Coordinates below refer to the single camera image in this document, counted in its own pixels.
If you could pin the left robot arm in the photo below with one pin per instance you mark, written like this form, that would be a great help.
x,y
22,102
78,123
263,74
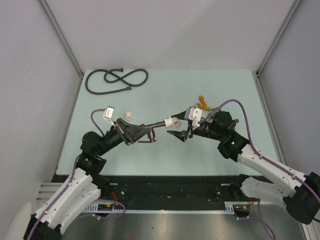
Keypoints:
x,y
85,184

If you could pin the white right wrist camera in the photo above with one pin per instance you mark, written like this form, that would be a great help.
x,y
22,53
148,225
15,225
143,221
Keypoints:
x,y
194,115

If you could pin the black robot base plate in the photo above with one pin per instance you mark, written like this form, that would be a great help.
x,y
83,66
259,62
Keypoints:
x,y
174,192

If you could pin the white plastic pipe coupling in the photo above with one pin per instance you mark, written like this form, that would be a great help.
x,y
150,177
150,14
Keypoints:
x,y
128,115

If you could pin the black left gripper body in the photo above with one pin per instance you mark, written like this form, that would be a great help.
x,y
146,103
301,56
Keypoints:
x,y
124,132

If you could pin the brushed steel water faucet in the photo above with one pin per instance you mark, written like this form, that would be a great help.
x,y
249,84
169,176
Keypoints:
x,y
151,135

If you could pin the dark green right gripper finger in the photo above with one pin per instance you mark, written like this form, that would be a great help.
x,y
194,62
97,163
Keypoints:
x,y
181,135
180,116

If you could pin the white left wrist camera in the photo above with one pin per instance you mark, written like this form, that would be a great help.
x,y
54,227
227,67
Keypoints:
x,y
108,114

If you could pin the orange faucet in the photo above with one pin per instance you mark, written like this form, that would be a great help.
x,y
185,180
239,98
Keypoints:
x,y
202,104

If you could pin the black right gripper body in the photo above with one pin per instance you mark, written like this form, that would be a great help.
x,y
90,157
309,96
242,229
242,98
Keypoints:
x,y
190,131

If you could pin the aluminium frame post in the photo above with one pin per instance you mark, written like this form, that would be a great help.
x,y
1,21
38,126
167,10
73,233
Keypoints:
x,y
279,35
48,13

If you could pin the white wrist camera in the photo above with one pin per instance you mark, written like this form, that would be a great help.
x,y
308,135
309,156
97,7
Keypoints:
x,y
108,114
194,115

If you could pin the left aluminium frame post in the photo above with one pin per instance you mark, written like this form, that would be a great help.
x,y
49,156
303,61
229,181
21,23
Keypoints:
x,y
48,13

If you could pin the slotted grey cable duct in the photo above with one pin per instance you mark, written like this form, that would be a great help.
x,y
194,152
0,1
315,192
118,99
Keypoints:
x,y
102,208

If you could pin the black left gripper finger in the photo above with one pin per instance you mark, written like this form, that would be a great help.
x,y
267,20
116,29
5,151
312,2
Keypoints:
x,y
126,125
137,132

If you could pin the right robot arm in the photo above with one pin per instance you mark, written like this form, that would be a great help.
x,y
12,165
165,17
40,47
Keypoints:
x,y
298,193

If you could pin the right aluminium frame post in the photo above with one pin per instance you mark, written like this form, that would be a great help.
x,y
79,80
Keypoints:
x,y
279,35

